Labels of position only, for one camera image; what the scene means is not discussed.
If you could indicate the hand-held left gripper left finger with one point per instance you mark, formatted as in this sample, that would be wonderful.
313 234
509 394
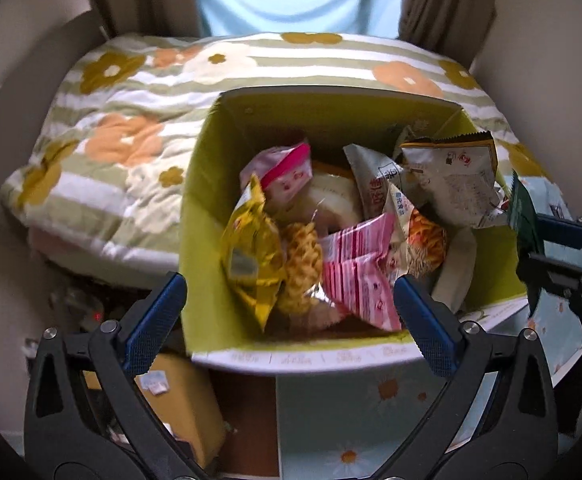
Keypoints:
156 325

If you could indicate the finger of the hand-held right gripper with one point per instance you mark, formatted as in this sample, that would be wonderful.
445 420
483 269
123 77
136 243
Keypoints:
561 280
561 230

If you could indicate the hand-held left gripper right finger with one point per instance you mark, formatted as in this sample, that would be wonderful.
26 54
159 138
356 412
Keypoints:
426 327

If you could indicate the green snack packet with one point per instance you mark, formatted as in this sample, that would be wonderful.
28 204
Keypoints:
522 215

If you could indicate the yellow snack packet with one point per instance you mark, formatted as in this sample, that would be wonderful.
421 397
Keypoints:
251 260

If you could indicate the orange and cream snack packet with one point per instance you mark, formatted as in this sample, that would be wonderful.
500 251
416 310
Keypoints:
451 180

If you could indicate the yellow-green cardboard box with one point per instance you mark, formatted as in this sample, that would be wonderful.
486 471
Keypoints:
206 200

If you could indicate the clear packet of lattice crisps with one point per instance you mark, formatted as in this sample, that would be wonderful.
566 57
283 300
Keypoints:
301 265

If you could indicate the plain white snack packet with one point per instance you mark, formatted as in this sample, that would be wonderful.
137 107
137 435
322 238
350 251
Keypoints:
453 270
336 200

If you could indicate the grey newsprint snack packet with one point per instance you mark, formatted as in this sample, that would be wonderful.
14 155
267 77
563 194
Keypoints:
371 180

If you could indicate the pink and white snack packet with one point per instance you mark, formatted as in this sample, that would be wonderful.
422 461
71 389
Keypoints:
283 170

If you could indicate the pink striped snack packet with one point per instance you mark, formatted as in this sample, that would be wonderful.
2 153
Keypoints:
361 237
366 290

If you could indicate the orange noodle print packet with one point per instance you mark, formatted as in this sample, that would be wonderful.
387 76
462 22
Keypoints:
426 245

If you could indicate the tan cardboard box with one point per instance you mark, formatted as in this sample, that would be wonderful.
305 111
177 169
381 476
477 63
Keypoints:
191 410

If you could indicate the daisy print tablecloth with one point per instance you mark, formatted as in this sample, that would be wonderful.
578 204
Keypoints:
321 410

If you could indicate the floral striped blanket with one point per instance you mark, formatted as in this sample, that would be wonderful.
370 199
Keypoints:
121 135

